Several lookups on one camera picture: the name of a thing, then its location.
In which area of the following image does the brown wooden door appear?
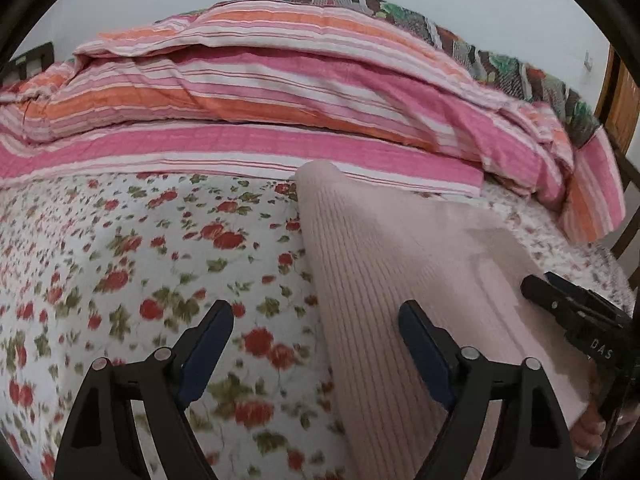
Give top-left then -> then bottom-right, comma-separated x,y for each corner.
592,45 -> 640,156

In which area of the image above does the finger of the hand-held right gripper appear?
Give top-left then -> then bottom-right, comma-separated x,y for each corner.
520,276 -> 583,322
545,272 -> 626,313

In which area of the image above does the pink orange striped pillow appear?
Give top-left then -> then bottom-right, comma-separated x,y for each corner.
557,132 -> 628,246

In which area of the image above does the pink orange striped quilt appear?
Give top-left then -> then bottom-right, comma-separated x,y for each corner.
0,0 -> 576,211

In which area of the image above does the white floral bedsheet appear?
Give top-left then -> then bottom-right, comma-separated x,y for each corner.
0,172 -> 636,480

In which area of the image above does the person's right hand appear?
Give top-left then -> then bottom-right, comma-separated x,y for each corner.
572,375 -> 633,466

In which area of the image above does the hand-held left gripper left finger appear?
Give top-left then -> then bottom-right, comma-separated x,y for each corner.
52,300 -> 234,480

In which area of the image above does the pink ribbed knit sweater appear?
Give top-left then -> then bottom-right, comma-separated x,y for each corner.
295,160 -> 601,480

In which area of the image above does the dark wooden headboard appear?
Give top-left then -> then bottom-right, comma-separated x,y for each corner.
0,41 -> 55,86

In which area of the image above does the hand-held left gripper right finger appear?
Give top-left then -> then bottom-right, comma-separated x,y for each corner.
398,300 -> 581,480

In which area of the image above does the dark floral patchwork quilt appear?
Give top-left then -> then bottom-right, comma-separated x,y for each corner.
270,0 -> 601,146

